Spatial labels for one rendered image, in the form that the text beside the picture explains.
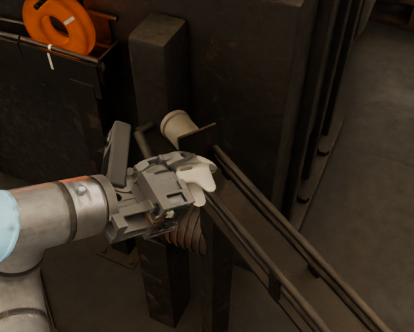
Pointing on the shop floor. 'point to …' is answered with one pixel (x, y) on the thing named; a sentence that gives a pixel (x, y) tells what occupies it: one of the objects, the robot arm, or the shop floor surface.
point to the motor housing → (170, 267)
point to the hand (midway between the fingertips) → (207, 166)
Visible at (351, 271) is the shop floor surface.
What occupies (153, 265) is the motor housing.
